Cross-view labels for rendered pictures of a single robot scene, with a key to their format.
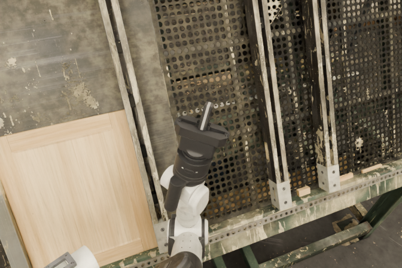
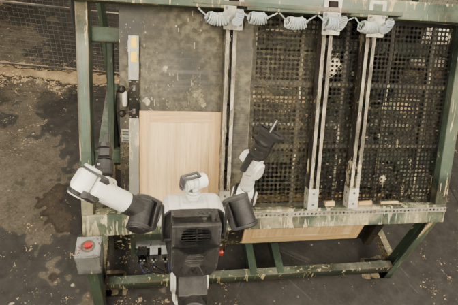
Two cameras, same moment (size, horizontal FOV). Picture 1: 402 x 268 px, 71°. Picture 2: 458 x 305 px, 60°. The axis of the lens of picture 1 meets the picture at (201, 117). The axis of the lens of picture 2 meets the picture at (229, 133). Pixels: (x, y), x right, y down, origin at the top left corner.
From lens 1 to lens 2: 116 cm
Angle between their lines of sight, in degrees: 4
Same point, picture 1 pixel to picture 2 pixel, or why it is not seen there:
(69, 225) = (167, 176)
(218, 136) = (277, 137)
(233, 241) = (268, 222)
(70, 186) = (176, 152)
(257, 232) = (287, 221)
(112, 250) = not seen: hidden behind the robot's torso
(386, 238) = (405, 283)
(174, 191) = (248, 160)
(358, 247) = (376, 283)
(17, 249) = (136, 181)
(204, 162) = (267, 149)
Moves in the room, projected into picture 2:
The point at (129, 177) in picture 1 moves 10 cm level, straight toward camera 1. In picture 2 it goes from (211, 156) to (215, 170)
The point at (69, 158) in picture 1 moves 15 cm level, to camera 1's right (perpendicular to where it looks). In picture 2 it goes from (180, 134) to (206, 140)
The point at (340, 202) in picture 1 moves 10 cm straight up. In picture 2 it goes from (355, 219) to (361, 209)
